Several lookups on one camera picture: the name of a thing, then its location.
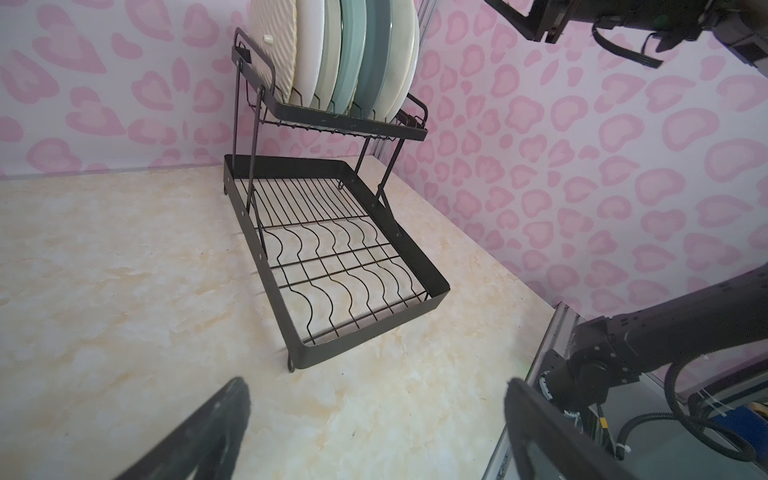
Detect black wire dish rack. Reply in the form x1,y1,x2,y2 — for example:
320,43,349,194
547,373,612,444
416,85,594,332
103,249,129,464
223,26,451,373

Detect aluminium front rail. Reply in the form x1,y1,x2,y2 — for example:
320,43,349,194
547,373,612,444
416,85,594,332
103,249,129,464
482,302,581,480

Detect teal green round plate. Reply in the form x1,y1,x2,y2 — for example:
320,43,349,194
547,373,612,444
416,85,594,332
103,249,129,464
350,0,392,118

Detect orange woven round plate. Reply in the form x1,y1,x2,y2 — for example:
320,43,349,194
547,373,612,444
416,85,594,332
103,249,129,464
247,0,297,103

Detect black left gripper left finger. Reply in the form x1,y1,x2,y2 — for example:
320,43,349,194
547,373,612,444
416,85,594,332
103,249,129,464
118,377,251,479

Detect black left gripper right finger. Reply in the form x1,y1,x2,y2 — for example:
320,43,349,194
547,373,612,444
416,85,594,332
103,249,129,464
504,378,633,479

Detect light blue flower plate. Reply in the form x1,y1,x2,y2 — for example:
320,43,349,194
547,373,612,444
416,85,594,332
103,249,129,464
329,0,367,114

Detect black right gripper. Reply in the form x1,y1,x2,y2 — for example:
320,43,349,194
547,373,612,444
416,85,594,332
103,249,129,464
485,0,600,44

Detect white plate black stars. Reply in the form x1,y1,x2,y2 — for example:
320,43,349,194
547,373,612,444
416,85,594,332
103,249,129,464
372,0,417,122

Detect white plate floral sprigs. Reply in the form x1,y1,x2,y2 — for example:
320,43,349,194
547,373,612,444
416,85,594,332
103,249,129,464
314,0,342,111

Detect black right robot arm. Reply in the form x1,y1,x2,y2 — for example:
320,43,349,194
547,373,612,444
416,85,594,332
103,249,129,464
489,1,767,411

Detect white plate dark rings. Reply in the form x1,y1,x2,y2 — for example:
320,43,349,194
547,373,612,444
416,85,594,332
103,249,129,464
292,0,326,108

